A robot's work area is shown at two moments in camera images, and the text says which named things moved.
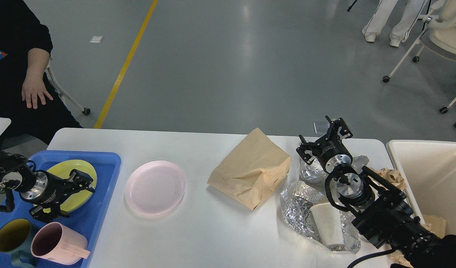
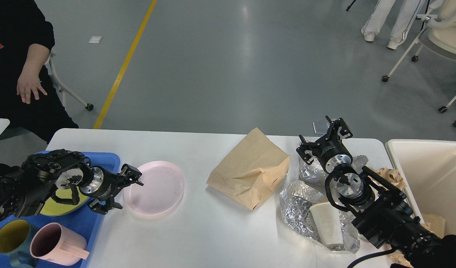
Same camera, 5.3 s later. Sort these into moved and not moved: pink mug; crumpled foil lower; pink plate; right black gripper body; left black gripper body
Moved: left black gripper body
Not moved: crumpled foil lower; pink mug; pink plate; right black gripper body
